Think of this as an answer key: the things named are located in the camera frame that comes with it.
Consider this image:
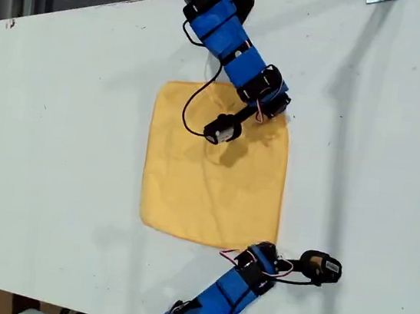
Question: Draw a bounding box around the yellow square microfiber towel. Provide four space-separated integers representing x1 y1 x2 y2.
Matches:
134 74 298 256

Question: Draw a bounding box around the camera black cable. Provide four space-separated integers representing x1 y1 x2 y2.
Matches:
179 55 224 139
277 275 323 289

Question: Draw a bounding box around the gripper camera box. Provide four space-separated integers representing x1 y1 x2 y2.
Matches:
296 248 345 289
201 110 244 148

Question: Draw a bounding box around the brown cardboard box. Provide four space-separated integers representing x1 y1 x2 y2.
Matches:
0 289 61 314

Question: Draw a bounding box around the camera black stalk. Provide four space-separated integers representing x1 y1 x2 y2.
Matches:
233 101 265 128
276 256 304 273

